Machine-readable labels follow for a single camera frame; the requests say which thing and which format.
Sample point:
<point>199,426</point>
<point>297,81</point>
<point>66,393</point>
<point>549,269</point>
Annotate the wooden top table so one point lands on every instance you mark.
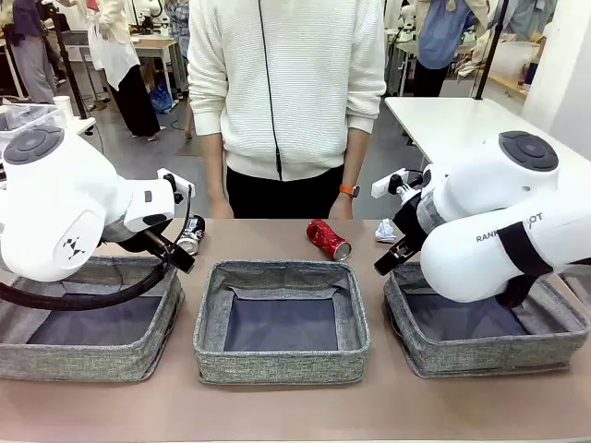
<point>154,45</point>

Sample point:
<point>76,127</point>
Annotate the white paper ball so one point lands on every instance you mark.
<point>385,231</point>

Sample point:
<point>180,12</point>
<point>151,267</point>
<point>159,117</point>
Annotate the clear plastic storage box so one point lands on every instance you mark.
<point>27,115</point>

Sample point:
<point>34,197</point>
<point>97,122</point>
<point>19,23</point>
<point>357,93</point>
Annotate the person's right forearm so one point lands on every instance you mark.
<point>214,161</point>

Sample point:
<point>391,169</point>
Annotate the white paper cup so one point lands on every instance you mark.
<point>61,107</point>

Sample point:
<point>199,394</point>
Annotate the black stand pole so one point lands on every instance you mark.
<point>69,69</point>
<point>489,51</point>

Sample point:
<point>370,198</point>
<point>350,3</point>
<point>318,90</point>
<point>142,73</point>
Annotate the translucent plastic bin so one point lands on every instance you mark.
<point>512,57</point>

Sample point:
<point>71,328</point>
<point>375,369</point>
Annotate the black soda can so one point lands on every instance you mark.
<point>196,231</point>

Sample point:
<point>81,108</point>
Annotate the grey fabric basket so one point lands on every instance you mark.
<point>92,364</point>
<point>485,357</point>
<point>277,364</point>

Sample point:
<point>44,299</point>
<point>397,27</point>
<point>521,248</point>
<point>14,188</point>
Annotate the person's left forearm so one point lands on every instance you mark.
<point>358,157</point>

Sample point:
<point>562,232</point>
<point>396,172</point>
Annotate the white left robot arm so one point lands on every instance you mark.
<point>55,184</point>

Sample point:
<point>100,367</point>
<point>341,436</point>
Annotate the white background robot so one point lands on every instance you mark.
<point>406,23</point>
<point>150,11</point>

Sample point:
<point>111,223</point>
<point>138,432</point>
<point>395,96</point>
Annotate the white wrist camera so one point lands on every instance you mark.
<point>388,184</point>
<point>180,184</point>

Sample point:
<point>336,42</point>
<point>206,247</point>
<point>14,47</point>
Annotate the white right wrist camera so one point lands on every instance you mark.
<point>388,184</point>

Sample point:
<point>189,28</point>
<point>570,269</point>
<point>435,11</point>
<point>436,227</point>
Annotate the bystander in dark top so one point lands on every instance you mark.
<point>32,55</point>

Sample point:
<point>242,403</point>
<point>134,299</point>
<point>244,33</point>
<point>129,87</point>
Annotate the person's right hand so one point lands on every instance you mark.
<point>220,205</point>

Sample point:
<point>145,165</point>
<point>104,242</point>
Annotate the person's left hand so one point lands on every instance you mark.
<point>341,210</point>

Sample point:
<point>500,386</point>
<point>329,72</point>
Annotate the blue plastic bag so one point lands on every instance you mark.
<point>161,99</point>

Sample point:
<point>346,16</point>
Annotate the crushed red soda can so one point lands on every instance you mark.
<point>325,237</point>

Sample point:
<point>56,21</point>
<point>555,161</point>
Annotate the bystander in blue shirt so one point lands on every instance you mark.
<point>438,41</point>

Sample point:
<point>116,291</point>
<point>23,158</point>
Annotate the orange wrist watch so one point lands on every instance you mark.
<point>349,190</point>

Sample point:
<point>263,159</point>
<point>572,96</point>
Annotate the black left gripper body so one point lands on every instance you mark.
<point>157,240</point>

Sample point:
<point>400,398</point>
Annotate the bystander in white blouse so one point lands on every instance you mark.
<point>122,60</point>

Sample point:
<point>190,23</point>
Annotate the white work table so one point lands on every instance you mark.
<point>83,123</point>

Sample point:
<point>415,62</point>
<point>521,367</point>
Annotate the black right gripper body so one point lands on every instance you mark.
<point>413,221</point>

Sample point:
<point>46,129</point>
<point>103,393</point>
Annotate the white side table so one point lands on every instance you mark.
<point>443,120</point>

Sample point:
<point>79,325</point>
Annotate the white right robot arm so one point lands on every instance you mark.
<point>485,258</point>

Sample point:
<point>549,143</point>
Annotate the person in white sweater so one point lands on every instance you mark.
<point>305,92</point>

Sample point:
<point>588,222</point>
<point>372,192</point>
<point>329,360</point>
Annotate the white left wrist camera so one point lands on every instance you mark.
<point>180,184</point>

